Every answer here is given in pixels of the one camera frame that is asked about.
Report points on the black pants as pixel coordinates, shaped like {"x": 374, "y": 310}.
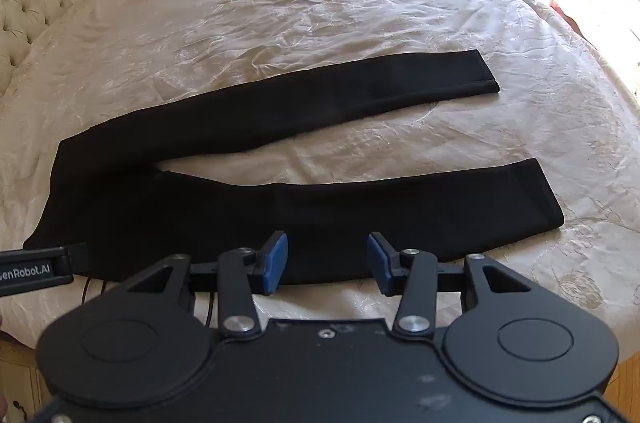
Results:
{"x": 200, "y": 143}

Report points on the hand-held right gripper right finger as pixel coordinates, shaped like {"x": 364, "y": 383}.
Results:
{"x": 378, "y": 267}

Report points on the cream embroidered bedspread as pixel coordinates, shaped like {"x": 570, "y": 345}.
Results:
{"x": 300, "y": 3}

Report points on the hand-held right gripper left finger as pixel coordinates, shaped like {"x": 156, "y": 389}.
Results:
{"x": 275, "y": 264}

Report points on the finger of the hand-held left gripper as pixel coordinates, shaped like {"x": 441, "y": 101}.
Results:
{"x": 60, "y": 264}

